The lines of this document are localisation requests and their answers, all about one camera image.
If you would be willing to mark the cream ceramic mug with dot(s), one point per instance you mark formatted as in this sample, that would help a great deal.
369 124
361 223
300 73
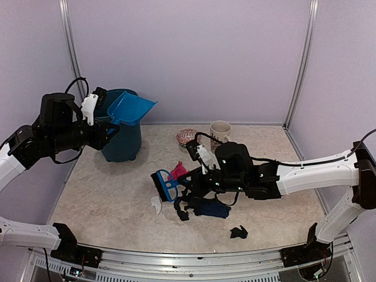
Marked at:
220 131

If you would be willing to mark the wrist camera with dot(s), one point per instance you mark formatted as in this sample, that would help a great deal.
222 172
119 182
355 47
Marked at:
199 153
91 102

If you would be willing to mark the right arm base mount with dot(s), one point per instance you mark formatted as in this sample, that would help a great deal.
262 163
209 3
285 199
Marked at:
311 251

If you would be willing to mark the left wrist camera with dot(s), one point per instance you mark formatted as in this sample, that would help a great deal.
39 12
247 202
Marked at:
91 102

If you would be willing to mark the isolated black paper scrap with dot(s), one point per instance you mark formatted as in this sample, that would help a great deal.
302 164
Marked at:
238 232

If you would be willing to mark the aluminium frame post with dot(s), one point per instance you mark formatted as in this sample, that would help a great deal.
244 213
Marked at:
69 39
303 65

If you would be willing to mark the patterned red ceramic bowl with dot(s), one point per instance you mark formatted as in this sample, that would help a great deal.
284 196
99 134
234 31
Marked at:
185 135

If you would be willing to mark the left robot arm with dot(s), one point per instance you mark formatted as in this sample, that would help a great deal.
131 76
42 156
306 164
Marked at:
61 125

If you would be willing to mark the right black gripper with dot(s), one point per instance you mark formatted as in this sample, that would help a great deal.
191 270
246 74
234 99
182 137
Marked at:
197 185

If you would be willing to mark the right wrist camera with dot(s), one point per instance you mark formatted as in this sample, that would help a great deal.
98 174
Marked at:
199 153

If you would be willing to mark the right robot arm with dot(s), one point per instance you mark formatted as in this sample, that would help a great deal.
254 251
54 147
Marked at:
354 168

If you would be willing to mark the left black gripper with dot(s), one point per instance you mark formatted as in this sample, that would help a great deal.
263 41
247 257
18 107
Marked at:
99 140

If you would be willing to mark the left aluminium frame post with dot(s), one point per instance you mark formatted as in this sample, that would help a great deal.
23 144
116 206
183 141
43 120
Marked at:
69 39

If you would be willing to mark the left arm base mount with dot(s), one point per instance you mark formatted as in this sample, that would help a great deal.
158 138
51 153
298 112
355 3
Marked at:
70 251

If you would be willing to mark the front aluminium rail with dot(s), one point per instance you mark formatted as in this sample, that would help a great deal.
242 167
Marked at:
122 265

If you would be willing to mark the teal plastic waste bin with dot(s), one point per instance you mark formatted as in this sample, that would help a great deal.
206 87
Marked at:
125 145

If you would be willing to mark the blue plastic dustpan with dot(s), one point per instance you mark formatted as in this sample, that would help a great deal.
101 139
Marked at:
129 109

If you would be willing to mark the right aluminium frame post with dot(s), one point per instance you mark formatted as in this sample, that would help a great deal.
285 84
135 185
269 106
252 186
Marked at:
303 65

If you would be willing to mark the blue hand brush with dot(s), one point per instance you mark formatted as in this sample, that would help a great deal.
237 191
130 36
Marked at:
165 185

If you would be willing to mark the pile of coloured paper scraps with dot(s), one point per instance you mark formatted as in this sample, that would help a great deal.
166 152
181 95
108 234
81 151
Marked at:
193 198

